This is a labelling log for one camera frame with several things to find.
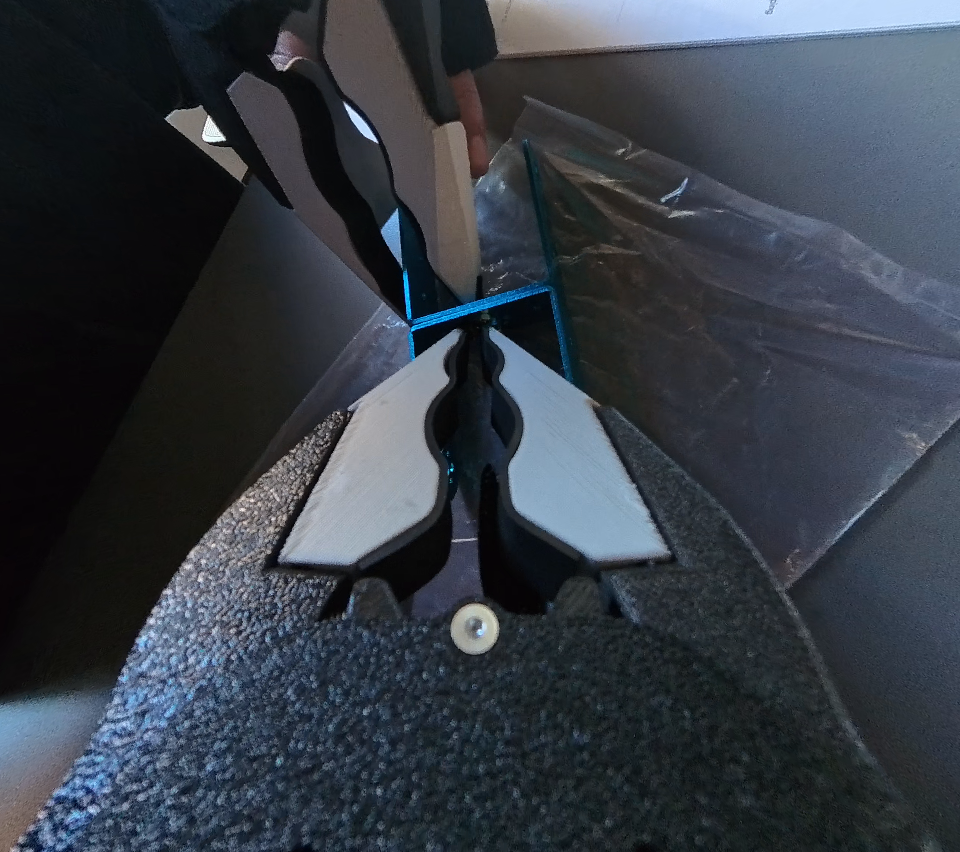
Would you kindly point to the blue metal bracket assembly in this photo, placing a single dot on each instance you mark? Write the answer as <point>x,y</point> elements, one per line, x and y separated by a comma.
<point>544,229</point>

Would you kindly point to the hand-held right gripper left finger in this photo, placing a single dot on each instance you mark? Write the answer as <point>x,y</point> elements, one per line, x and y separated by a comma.
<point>375,484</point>

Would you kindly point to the grey desk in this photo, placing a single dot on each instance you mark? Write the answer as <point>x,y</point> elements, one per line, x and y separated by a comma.
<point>825,116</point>

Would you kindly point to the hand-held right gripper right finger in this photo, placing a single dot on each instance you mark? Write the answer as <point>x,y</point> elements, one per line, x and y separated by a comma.
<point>585,484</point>

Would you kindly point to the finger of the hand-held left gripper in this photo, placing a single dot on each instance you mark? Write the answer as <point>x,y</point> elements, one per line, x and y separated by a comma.
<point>285,139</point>
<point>382,64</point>

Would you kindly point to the person's black top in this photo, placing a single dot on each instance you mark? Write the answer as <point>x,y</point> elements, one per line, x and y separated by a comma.
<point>75,267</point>

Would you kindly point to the large clear plastic bag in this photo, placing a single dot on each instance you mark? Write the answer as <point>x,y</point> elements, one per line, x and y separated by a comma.
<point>750,342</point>

